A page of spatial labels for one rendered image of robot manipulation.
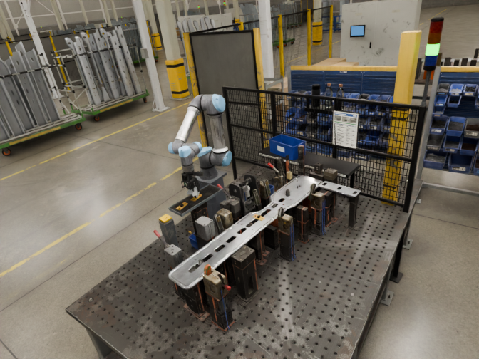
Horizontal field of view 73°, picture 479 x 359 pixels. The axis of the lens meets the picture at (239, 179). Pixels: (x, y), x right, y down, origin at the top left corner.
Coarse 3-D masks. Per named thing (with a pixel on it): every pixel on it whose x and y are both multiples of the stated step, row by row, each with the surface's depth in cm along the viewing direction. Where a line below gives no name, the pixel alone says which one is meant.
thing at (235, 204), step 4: (228, 200) 228; (232, 200) 227; (236, 200) 226; (232, 204) 222; (236, 204) 222; (232, 208) 223; (236, 208) 223; (232, 212) 225; (236, 212) 225; (240, 212) 228; (232, 216) 227; (236, 216) 225; (240, 216) 229; (236, 220) 228; (240, 232) 235
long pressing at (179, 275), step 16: (304, 176) 262; (304, 192) 240; (272, 208) 227; (288, 208) 226; (240, 224) 214; (256, 224) 212; (224, 240) 201; (240, 240) 200; (192, 256) 191; (224, 256) 188; (176, 272) 181; (192, 272) 180
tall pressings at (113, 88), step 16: (80, 32) 814; (96, 32) 841; (112, 32) 883; (96, 48) 869; (80, 64) 821; (96, 64) 881; (112, 64) 911; (128, 64) 903; (112, 80) 891; (128, 80) 907; (96, 96) 860; (112, 96) 923; (128, 96) 917
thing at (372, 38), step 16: (384, 0) 736; (400, 0) 695; (416, 0) 678; (352, 16) 760; (368, 16) 742; (384, 16) 724; (400, 16) 707; (416, 16) 701; (352, 32) 773; (368, 32) 756; (384, 32) 737; (400, 32) 720; (352, 48) 791; (368, 48) 771; (384, 48) 752; (368, 64) 787; (384, 64) 766
